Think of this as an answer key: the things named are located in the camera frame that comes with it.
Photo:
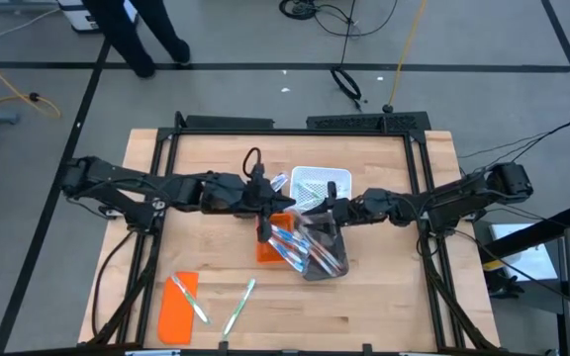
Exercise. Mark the black curved frame hook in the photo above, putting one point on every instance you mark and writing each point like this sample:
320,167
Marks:
179,118

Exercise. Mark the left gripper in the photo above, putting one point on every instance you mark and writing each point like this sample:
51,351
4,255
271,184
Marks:
257,198

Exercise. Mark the black diagonal beam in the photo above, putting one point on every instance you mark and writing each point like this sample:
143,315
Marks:
537,236

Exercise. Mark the silver metal frame bracket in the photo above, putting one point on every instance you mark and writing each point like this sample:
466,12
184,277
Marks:
151,353
421,354

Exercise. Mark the black flat panel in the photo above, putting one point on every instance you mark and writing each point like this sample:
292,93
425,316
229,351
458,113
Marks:
230,122

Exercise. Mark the black yellow tool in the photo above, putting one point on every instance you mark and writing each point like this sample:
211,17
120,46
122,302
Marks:
505,284

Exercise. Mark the clear plastic packets pile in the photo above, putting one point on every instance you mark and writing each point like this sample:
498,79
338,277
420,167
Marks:
238,310

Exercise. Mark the white grey box appliance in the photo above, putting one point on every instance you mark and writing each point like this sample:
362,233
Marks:
69,15

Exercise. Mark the person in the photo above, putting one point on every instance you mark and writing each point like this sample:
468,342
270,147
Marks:
122,34

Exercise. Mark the purple toothbrush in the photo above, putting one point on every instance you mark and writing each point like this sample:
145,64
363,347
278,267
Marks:
280,181

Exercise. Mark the white sheet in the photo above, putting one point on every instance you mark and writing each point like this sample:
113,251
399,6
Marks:
527,262

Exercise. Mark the black perforated panel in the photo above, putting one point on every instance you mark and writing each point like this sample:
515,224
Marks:
364,122

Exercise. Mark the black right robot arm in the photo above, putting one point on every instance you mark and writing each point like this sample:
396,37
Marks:
463,198

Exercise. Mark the smoky grey transparent bin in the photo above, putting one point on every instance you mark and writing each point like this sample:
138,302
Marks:
322,274

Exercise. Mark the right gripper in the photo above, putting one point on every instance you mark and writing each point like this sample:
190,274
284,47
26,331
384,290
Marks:
364,210

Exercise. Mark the orange plastic slotted basket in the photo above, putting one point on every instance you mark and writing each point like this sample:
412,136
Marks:
265,254

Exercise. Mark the white plastic slotted basket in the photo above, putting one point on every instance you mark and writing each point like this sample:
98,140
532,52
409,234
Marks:
314,173

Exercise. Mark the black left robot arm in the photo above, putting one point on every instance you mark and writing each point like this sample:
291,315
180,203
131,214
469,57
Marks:
117,173

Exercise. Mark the blue toothbrush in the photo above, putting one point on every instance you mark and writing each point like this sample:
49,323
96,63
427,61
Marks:
296,262
287,254
290,236
292,245

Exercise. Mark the flat orange plastic lid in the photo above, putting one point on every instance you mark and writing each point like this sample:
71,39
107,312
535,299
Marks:
171,326

